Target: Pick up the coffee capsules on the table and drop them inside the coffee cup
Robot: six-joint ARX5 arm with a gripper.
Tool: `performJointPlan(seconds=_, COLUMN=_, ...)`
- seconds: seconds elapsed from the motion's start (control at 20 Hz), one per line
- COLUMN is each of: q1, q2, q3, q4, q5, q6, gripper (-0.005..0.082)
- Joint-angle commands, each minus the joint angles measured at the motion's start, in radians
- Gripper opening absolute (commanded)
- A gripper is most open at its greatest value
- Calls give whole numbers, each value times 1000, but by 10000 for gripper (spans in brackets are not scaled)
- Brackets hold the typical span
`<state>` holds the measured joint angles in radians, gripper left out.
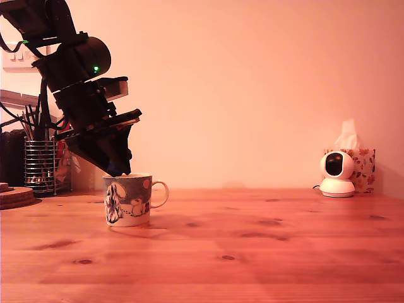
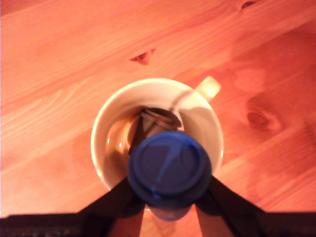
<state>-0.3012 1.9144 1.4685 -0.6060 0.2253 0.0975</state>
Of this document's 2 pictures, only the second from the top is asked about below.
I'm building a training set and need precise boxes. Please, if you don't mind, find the white mug with cartoon print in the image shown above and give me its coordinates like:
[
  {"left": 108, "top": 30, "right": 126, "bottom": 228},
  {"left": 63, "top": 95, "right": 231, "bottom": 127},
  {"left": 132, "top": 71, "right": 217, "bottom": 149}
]
[{"left": 90, "top": 76, "right": 225, "bottom": 215}]

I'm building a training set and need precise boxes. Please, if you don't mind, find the blue coffee capsule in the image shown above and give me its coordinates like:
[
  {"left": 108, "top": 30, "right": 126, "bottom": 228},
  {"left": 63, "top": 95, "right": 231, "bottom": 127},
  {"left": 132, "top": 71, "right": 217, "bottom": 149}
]
[{"left": 127, "top": 130, "right": 213, "bottom": 222}]

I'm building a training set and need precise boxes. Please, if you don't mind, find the grey coffee capsule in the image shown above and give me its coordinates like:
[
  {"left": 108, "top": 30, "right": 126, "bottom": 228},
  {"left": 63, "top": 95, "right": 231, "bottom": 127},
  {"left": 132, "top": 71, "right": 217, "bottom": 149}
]
[{"left": 128, "top": 106, "right": 185, "bottom": 155}]

